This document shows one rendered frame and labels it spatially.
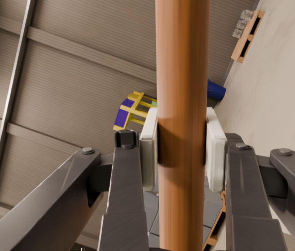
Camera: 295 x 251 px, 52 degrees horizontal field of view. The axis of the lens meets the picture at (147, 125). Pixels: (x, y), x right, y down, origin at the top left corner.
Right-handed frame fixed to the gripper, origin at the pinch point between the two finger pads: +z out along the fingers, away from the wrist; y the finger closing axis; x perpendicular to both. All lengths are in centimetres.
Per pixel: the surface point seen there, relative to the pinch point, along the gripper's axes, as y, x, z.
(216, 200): 59, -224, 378
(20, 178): -457, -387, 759
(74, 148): -281, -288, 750
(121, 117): -104, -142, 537
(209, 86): 80, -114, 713
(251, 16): 165, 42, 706
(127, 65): -122, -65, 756
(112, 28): -158, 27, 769
